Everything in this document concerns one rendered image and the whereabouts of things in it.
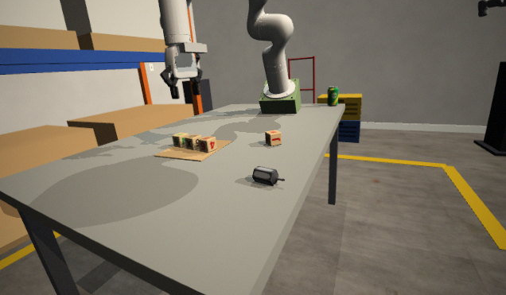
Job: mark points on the green drink can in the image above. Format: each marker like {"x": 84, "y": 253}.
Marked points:
{"x": 333, "y": 96}

